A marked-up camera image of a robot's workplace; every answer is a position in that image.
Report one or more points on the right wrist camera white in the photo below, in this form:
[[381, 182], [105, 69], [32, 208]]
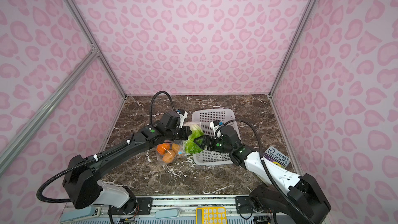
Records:
[[215, 126]]

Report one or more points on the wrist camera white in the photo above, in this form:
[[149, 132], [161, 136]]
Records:
[[182, 115], [215, 126]]

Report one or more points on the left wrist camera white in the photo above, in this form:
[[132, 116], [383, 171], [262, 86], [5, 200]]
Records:
[[182, 115]]

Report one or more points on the orange pumpkin toy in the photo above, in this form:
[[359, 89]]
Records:
[[164, 148]]

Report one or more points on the brown potato toy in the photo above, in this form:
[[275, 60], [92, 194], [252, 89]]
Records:
[[169, 156]]

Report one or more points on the yellow-orange squash toy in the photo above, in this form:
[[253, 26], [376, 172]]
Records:
[[176, 148]]

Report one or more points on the light blue flat case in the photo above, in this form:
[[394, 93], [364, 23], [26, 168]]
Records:
[[167, 213]]

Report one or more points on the clear zip top bag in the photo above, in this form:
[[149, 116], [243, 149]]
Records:
[[188, 147]]

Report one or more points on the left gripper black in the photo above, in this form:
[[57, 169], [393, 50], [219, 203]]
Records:
[[186, 133]]

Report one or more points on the yellow calculator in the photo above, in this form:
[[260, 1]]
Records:
[[211, 215]]

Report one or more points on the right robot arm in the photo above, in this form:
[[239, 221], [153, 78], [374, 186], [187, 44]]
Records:
[[299, 197]]

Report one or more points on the aluminium frame rail base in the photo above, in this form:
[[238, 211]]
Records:
[[240, 210]]

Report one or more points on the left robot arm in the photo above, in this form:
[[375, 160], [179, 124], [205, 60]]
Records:
[[83, 183]]

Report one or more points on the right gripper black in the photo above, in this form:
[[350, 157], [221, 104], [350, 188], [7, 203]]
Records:
[[206, 139]]

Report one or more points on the colourful paperback book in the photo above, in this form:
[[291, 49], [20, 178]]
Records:
[[273, 155]]

